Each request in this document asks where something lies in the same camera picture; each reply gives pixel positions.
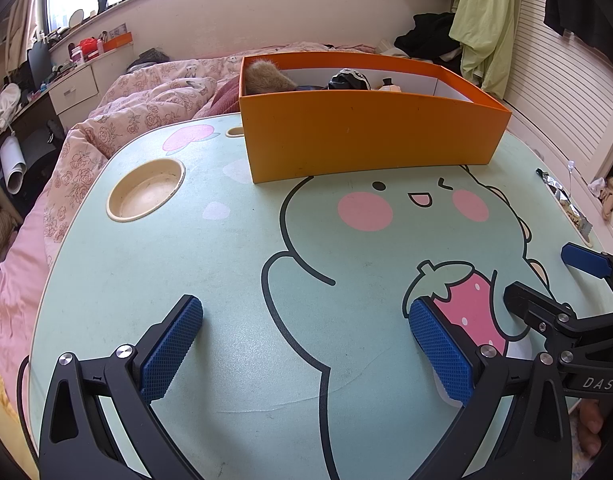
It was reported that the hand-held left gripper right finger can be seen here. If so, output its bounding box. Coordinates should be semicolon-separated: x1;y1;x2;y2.
409;296;572;480

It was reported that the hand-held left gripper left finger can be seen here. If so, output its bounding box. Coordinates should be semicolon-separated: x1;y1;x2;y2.
39;294;204;480

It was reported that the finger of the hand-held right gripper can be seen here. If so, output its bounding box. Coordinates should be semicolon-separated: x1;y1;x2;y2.
561;243;613;286
503;282;587;346

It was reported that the orange cardboard box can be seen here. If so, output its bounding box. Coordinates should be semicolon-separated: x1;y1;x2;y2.
239;51;513;184

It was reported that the beige furry pompom toy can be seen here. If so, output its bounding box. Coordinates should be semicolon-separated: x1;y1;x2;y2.
245;58;300;95

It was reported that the green cartoon printed desktop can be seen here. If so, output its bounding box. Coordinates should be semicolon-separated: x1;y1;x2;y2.
29;110;613;480

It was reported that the person's right hand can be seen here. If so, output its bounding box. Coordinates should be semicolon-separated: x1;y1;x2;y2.
579;400;609;458

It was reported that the foil snack strip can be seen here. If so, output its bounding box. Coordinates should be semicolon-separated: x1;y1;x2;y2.
553;180;594;235

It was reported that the pink bed sheet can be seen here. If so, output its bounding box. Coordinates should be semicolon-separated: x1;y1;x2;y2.
0;210;52;461

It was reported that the pink floral quilt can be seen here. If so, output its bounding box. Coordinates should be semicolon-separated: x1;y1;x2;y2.
44;42;377;256

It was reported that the rolled white paper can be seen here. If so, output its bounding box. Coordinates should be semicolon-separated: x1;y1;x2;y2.
0;135;24;193

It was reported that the dark pink pillow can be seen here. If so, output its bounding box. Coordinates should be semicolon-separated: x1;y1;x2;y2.
206;77;242;117

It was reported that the light green hanging garment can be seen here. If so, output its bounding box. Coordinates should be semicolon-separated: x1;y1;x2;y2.
449;0;517;98

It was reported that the pile of black clothes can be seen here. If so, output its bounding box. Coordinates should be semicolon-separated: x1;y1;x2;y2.
395;12;462;68

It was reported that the white drawer cabinet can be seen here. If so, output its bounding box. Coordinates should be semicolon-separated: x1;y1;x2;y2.
49;64;101;116

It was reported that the black frilly doll item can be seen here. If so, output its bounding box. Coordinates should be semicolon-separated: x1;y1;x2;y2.
329;67;372;92

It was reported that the grey folded clothing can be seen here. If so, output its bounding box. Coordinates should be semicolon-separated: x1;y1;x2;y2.
128;48;171;73

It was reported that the white clothing heap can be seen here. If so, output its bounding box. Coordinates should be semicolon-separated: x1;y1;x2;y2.
0;83;22;131

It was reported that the black monitor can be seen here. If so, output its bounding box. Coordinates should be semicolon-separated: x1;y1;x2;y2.
27;40;53;92

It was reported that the beige window curtain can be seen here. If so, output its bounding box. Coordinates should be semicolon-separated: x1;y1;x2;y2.
6;0;42;73

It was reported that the black cable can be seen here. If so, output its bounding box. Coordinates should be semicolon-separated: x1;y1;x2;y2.
17;355;40;461

